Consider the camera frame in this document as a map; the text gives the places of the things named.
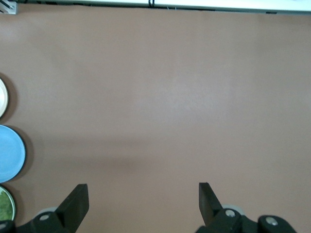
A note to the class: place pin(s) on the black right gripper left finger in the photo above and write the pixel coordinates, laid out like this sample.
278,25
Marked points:
73,208

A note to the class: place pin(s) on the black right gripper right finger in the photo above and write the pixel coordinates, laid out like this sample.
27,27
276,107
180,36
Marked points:
209,206

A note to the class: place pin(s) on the light green round plate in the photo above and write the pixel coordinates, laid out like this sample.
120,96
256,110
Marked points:
13,206

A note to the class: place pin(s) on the blue round plate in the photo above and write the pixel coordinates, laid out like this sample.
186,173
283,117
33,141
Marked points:
11,154

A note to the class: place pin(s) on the beige round plate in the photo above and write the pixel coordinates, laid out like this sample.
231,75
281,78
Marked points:
3,98

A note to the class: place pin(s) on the silver metal bracket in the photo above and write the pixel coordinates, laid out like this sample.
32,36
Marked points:
9,8

